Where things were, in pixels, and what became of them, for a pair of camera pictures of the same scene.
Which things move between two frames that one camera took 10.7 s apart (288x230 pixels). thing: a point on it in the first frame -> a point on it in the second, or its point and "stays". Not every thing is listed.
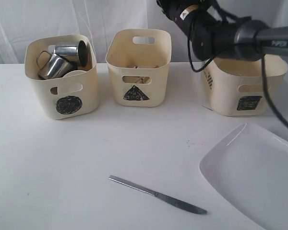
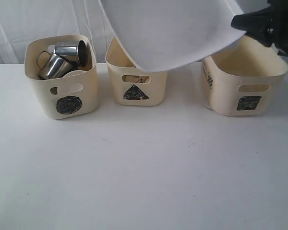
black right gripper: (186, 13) -> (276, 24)
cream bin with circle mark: (74, 94) stays
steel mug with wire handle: (52, 66) stays
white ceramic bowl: (73, 73) stays
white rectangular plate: (256, 172) -> (155, 32)
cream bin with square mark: (234, 86) stays
